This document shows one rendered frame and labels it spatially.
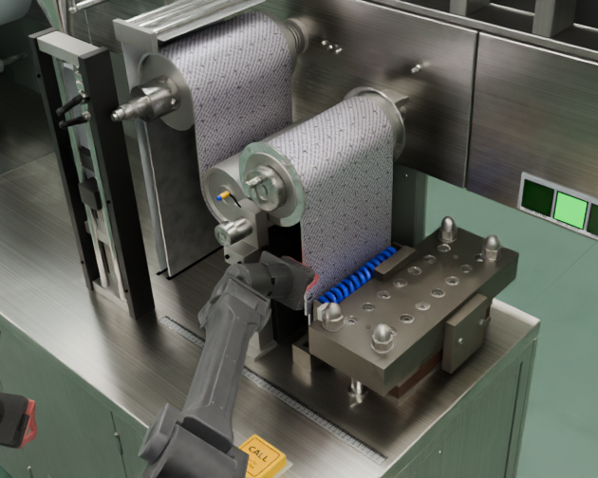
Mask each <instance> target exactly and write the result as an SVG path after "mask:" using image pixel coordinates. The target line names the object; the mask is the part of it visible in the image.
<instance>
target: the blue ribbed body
mask: <svg viewBox="0 0 598 478"><path fill-rule="evenodd" d="M398 250H399V249H398V248H393V247H387V248H386V249H385V250H383V251H381V254H377V255H376V256H375V258H372V259H370V261H369V262H367V263H365V264H364V266H363V267H359V270H355V271H354V272H353V275H352V274H350V275H348V276H347V279H343V280H342V282H341V283H338V284H337V285H336V286H335V287H332V288H331V289H330V291H327V292H326V293H325V294H324V296H320V297H319V298H318V302H320V303H322V304H324V303H340V302H341V301H342V300H344V299H345V298H346V297H348V296H349V295H350V294H352V293H353V292H354V291H356V290H357V289H358V288H360V287H361V286H362V285H364V284H365V283H366V282H368V281H369V280H370V279H372V278H373V269H374V268H375V267H377V266H378V265H380V264H381V263H382V262H384V261H385V260H386V259H388V258H389V257H390V256H392V255H393V254H394V253H396V252H397V251H398Z"/></svg>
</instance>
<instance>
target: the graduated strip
mask: <svg viewBox="0 0 598 478"><path fill-rule="evenodd" d="M159 322H161V323H163V324H164V325H166V326H168V327H169V328H171V329H172V330H174V331H175V332H177V333H178V334H180V335H181V336H182V337H183V338H185V339H186V340H188V341H190V342H191V343H193V344H195V345H196V346H198V347H199V348H201V349H202V350H203V347H204V344H205V339H203V338H202V337H201V336H199V335H198V334H196V333H195V332H193V331H192V330H190V329H188V328H187V327H185V326H184V325H182V324H181V323H179V322H177V321H175V320H174V319H172V318H171V317H169V316H168V315H166V316H164V317H163V318H161V319H160V320H159ZM241 376H243V377H245V378H246V379H248V380H249V381H251V382H253V383H254V384H256V385H257V386H259V387H260V388H262V389H263V390H265V391H266V392H268V393H269V394H271V395H273V396H274V397H276V398H277V399H279V400H281V401H282V402H284V403H285V404H287V405H288V406H290V407H291V408H293V409H294V410H295V411H296V412H298V413H299V414H301V415H303V416H304V417H306V418H308V419H309V420H311V421H312V422H314V423H315V424H317V425H318V426H320V427H321V428H323V429H324V430H326V431H327V432H329V433H331V434H332V435H334V436H336V437H337V438H339V439H340V440H342V441H343V442H345V443H346V444H348V445H349V446H350V447H351V448H353V449H354V450H356V451H358V452H359V453H361V454H363V455H364V456H366V457H367V458H369V459H370V460H372V461H373V462H375V463H376V464H378V465H379V466H381V465H382V464H383V463H384V462H385V461H386V460H387V459H388V458H389V457H387V456H386V455H384V454H383V453H381V452H380V451H378V450H376V449H374V448H373V447H371V446H370V445H368V444H367V443H365V442H364V441H363V440H361V439H360V438H358V437H357V436H355V435H354V434H352V433H350V432H348V431H347V430H345V429H344V428H342V427H341V426H339V425H337V424H336V423H334V422H333V421H331V420H330V419H328V418H327V417H325V416H323V415H322V414H320V413H318V412H317V411H315V410H314V409H312V408H311V407H310V406H308V405H307V404H305V403H304V402H302V401H301V400H299V399H297V398H296V397H294V396H293V395H291V394H289V393H288V392H286V391H285V390H283V389H281V388H280V387H278V386H277V385H275V384H274V383H272V382H271V381H269V380H267V379H266V378H264V377H262V376H261V375H259V374H258V373H256V372H255V371H254V370H252V369H251V368H249V367H248V366H246V365H245V364H244V367H243V371H242V375H241Z"/></svg>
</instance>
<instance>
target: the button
mask: <svg viewBox="0 0 598 478"><path fill-rule="evenodd" d="M239 448H240V449H241V450H243V451H244V452H246V453H247V454H249V455H250V457H249V462H248V467H247V472H246V477H245V478H272V477H273V476H274V475H275V474H276V473H277V472H278V471H280V470H281V469H282V468H283V467H284V466H285V465H286V464H287V461H286V455H285V454H284V453H282V452H281V451H279V450H278V449H276V448H275V447H273V446H272V445H271V444H269V443H268V442H266V441H265V440H263V439H262V438H261V437H259V436H258V435H256V434H254V435H253V436H252V437H251V438H249V439H248V440H247V441H246V442H244V443H243V444H242V445H241V446H240V447H239Z"/></svg>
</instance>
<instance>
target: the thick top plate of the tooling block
mask: <svg viewBox="0 0 598 478"><path fill-rule="evenodd" d="M456 227H457V226H456ZM457 228H458V233H457V235H458V239H457V240H456V241H454V242H443V241H441V240H440V239H439V238H438V234H439V228H438V229H437V230H435V231H434V232H433V233H431V234H430V235H429V236H427V237H426V238H425V239H423V240H422V241H421V242H419V243H418V244H417V245H415V246H414V247H413V249H415V250H416V258H415V259H414V260H412V261H411V262H410V263H408V264H407V265H406V266H404V267H403V268H402V269H400V270H399V271H398V272H396V273H395V274H394V275H392V276H391V277H390V278H388V279H387V280H386V281H385V282H382V281H380V280H378V279H376V278H374V277H373V278H372V279H370V280H369V281H368V282H366V283H365V284H364V285H362V286H361V287H360V288H358V289H357V290H356V291H354V292H353V293H352V294H350V295H349V296H348V297H346V298H345V299H344V300H342V301H341V302H340V303H338V305H339V306H340V307H341V313H342V314H343V316H344V322H345V326H344V328H343V329H342V330H340V331H337V332H329V331H327V330H326V329H325V328H324V327H323V322H321V321H319V320H316V321H315V322H313V323H312V324H311V325H309V326H308V341H309V352H310V353H311V354H312V355H314V356H315V357H317V358H319V359H321V360H323V361H324V362H326V363H328V364H329V365H331V366H333V367H334V368H336V369H338V370H340V371H341V372H343V373H345V374H346V375H348V376H350V377H352V378H354V379H355V380H357V381H359V382H360V383H362V384H363V385H364V386H366V387H368V388H369V389H371V390H373V391H375V392H376V393H378V394H380V395H382V396H385V395H386V394H387V393H388V392H389V391H390V390H391V389H393V388H394V387H395V386H396V385H397V384H398V383H399V382H400V381H402V380H403V379H404V378H405V377H406V376H407V375H408V374H410V373H411V372H412V371H413V370H414V369H415V368H416V367H417V366H419V365H420V364H421V363H422V362H423V361H424V360H425V359H426V358H428V357H429V356H430V355H431V354H432V353H433V352H434V351H435V350H437V349H438V348H439V347H440V346H441V345H442V344H443V342H444V329H445V322H446V321H447V320H448V319H449V318H450V317H451V316H452V315H454V314H455V313H456V312H457V311H458V310H459V309H461V308H462V307H463V306H464V305H465V304H466V303H468V302H469V301H470V300H471V299H472V298H473V297H474V296H475V295H476V294H477V293H479V294H481V295H484V296H486V297H488V300H487V303H489V302H490V301H491V300H492V299H493V298H494V297H495V296H496V295H498V294H499V293H500V292H501V291H502V290H503V289H504V288H505V287H507V286H508V285H509V284H510V283H511V282H512V281H513V280H515V278H516V272H517V264H518V257H519V252H516V251H514V250H512V249H509V248H506V247H503V246H501V245H500V246H501V258H500V259H499V260H498V261H494V262H490V261H486V260H484V259H483V258H482V257H481V251H482V246H483V245H484V244H485V240H486V239H485V238H483V237H481V236H478V235H476V234H474V233H471V232H470V231H468V230H464V229H461V228H459V227H457ZM380 323H385V324H387V325H388V326H389V328H390V331H391V336H392V337H393V344H394V348H393V350H392V351H391V352H390V353H388V354H378V353H375V352H374V351H373V350H372V349H371V342H372V335H374V330H375V328H376V326H377V325H378V324H380Z"/></svg>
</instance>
